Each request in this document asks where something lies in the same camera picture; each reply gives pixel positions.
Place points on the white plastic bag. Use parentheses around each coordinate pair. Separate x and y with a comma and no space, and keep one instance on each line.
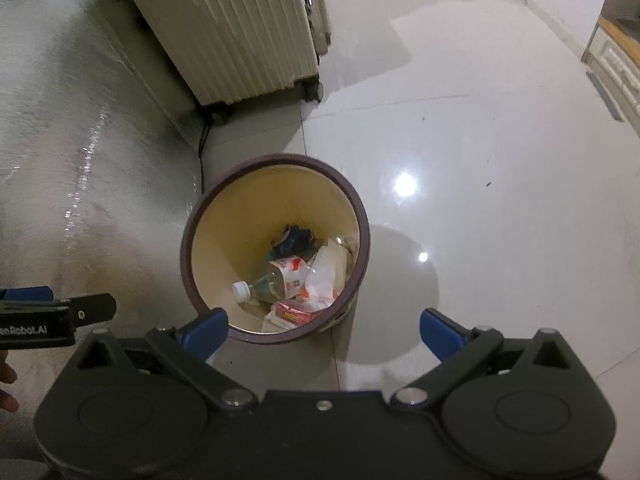
(327,274)

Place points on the cream ribbed suitcase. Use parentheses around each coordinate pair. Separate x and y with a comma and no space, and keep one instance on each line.
(229,51)

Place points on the round brown-rimmed trash bin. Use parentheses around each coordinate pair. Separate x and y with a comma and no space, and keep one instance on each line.
(262,210)

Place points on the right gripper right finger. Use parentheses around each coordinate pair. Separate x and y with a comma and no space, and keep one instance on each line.
(481,369)

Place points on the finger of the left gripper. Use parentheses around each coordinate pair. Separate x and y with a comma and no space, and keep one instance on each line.
(27,294)

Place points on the white kitchen cabinets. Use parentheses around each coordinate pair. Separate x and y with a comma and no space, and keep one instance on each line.
(613,55)

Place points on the clear bottle red label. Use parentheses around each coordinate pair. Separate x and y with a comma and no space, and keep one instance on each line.
(284,279)

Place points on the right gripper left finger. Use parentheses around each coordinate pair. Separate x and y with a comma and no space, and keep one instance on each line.
(164,370)

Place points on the maroon snack box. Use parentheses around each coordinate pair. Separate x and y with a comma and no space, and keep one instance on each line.
(298,311)

